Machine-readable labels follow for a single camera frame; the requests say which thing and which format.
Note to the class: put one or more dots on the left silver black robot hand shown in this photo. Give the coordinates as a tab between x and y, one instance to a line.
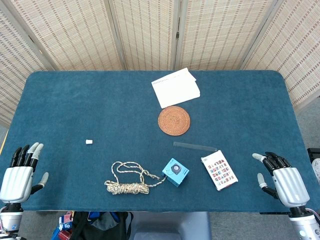
15	182

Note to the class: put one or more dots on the white box with picture grid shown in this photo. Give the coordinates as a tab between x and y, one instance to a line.
220	171

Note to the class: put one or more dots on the blue speaker box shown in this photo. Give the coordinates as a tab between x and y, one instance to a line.
175	175

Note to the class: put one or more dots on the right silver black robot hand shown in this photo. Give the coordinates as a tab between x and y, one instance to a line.
290	183

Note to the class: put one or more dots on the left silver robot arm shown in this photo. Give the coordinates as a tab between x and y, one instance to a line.
10	218

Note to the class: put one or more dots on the black equipment box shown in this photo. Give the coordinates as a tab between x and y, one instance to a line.
314	156

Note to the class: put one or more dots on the blue table cloth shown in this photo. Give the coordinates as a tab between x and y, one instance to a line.
100	105

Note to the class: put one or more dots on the round woven rattan coaster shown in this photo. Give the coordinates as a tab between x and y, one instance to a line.
174	120

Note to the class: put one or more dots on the grey plastic stool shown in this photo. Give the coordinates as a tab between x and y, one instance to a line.
172	226

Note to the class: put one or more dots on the woven bamboo folding screen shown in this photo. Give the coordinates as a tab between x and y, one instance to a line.
150	32

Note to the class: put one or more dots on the white folded cloth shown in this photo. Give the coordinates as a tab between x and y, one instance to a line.
176	88

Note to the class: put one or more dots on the black backpack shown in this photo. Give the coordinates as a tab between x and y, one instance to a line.
102	226

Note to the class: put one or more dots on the red blue white package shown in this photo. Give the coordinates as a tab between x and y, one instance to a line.
63	227

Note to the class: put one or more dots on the small white stopper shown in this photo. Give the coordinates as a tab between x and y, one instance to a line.
89	142

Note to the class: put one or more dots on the clear glass tube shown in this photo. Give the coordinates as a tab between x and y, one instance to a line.
195	146

